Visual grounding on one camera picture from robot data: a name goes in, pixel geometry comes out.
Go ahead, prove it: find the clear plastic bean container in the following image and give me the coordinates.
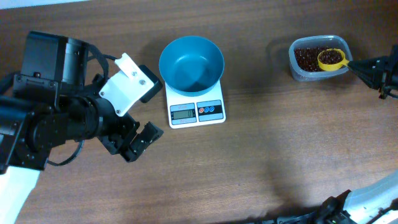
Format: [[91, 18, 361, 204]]
[[289, 35, 353, 82]]

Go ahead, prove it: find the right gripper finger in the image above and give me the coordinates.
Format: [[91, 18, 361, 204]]
[[348, 56, 388, 70], [350, 68, 381, 90]]

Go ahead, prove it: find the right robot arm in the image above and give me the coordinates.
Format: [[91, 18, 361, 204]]
[[293, 45, 397, 223]]

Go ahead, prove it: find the blue plastic bowl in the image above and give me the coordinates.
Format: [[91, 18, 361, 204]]
[[159, 35, 225, 96]]

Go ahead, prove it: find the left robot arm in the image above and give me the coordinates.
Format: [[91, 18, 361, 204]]
[[1, 31, 163, 223]]

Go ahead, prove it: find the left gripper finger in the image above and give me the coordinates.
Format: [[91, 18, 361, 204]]
[[137, 122, 164, 146], [121, 136, 149, 162]]

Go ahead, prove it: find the white digital kitchen scale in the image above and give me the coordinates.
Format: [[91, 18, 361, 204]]
[[165, 81, 226, 129]]

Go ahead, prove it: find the yellow measuring scoop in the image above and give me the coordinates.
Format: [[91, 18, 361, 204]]
[[317, 49, 349, 72]]

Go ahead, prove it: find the red beans pile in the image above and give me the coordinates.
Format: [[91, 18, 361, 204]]
[[294, 47, 328, 72]]

